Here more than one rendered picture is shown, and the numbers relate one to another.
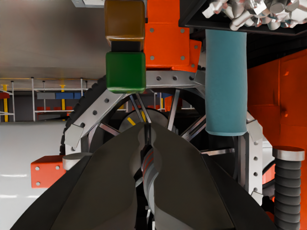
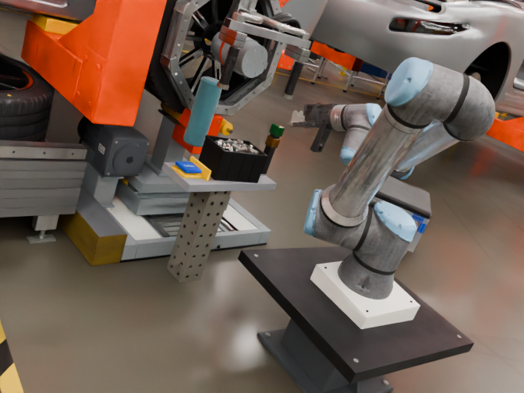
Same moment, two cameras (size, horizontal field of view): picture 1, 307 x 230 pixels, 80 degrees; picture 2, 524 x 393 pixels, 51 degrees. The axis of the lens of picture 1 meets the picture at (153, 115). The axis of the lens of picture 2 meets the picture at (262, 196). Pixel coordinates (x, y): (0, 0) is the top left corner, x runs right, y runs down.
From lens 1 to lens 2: 198 cm
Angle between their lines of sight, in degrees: 58
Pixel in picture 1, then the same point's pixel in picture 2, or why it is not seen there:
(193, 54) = not seen: hidden behind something
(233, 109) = (216, 97)
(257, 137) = (174, 60)
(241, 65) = (204, 119)
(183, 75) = not seen: hidden behind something
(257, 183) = (182, 24)
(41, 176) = (289, 61)
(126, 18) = (275, 143)
